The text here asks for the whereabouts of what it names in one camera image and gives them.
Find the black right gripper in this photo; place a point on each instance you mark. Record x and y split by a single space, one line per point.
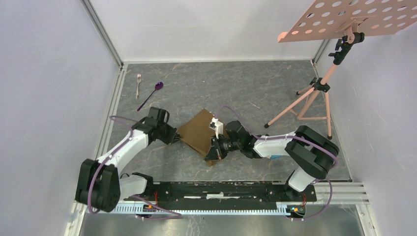
214 153

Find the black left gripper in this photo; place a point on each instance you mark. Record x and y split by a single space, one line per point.
173 135

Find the brown cloth napkin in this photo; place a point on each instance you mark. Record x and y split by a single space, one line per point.
197 135

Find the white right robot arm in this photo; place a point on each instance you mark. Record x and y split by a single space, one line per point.
314 154

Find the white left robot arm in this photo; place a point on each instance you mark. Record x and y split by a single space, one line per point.
99 185

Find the purple metallic spoon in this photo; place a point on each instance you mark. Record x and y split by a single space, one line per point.
158 86

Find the silver fork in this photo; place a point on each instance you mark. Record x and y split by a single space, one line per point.
139 79

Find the blue wooden triangle block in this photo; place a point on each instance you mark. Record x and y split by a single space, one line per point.
273 157

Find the pink music stand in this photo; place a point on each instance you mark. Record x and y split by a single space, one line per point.
341 25

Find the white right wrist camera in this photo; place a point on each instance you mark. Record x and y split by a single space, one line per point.
217 126

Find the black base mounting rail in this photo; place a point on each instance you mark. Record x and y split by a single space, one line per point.
226 195

